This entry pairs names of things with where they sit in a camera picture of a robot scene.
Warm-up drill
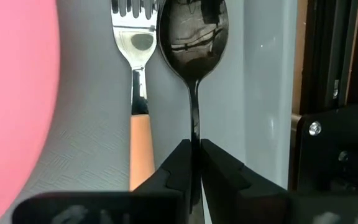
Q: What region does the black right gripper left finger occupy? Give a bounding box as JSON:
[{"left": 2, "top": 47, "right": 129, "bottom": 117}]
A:
[{"left": 133, "top": 138, "right": 194, "bottom": 215}]

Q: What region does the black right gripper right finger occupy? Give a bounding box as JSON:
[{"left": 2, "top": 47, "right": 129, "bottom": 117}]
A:
[{"left": 200, "top": 138, "right": 291, "bottom": 224}]

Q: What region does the fork with orange handle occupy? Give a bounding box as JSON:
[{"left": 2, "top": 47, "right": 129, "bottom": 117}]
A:
[{"left": 110, "top": 0, "right": 160, "bottom": 192}]

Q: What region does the shiny metal spoon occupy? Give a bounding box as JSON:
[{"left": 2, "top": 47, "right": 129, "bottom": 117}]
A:
[{"left": 156, "top": 0, "right": 230, "bottom": 215}]

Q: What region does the pink round plate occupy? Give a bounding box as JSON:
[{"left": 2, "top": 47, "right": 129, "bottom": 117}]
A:
[{"left": 0, "top": 0, "right": 62, "bottom": 224}]

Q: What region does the grey rectangular tray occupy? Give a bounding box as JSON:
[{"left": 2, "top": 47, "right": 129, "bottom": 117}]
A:
[{"left": 0, "top": 0, "right": 299, "bottom": 224}]

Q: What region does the black bracket with screw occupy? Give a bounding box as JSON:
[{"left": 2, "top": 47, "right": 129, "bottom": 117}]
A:
[{"left": 293, "top": 101, "right": 358, "bottom": 195}]

